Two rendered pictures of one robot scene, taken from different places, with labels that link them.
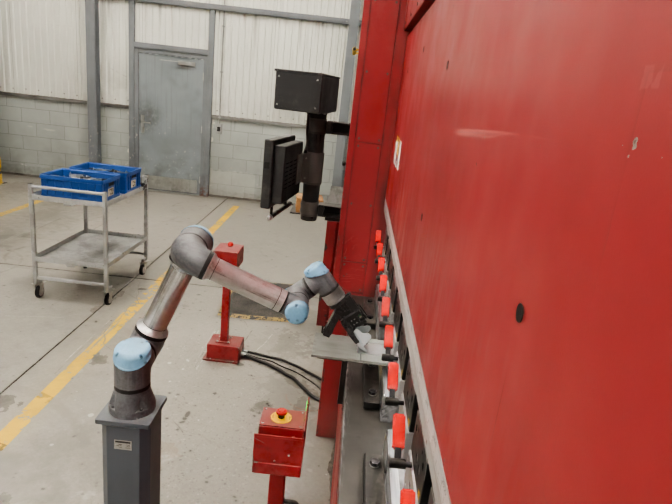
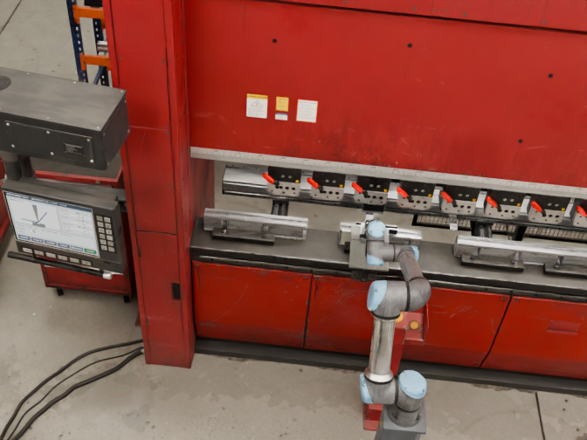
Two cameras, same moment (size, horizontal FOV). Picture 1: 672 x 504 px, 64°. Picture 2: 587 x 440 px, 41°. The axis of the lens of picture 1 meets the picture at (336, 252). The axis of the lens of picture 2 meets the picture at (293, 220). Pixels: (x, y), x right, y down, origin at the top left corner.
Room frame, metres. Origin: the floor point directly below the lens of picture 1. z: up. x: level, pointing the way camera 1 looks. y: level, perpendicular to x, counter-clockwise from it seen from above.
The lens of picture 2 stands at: (2.10, 2.45, 3.63)
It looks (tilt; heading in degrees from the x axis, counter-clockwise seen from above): 45 degrees down; 271
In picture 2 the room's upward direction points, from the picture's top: 5 degrees clockwise
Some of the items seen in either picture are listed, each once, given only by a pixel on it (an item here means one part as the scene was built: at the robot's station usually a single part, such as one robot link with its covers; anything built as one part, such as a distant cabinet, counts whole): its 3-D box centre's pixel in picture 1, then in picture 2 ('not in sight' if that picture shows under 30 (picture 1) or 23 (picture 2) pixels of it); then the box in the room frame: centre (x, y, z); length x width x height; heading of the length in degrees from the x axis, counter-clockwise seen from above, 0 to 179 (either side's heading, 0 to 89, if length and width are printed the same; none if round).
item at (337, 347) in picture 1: (349, 348); (369, 248); (1.77, -0.09, 1.00); 0.26 x 0.18 x 0.01; 89
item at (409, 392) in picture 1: (424, 411); (548, 203); (0.99, -0.22, 1.26); 0.15 x 0.09 x 0.17; 179
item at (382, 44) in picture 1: (418, 244); (174, 156); (2.74, -0.43, 1.15); 0.85 x 0.25 x 2.30; 89
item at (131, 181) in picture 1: (106, 177); not in sight; (4.71, 2.09, 0.92); 0.50 x 0.36 x 0.18; 90
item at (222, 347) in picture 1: (226, 301); not in sight; (3.43, 0.71, 0.41); 0.25 x 0.20 x 0.83; 89
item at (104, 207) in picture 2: (284, 170); (69, 222); (2.99, 0.34, 1.42); 0.45 x 0.12 x 0.36; 172
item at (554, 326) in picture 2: not in sight; (563, 327); (0.74, -0.06, 0.58); 0.15 x 0.02 x 0.07; 179
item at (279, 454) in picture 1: (281, 433); (403, 319); (1.57, 0.11, 0.75); 0.20 x 0.16 x 0.18; 0
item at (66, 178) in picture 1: (81, 185); not in sight; (4.29, 2.11, 0.92); 0.50 x 0.36 x 0.18; 90
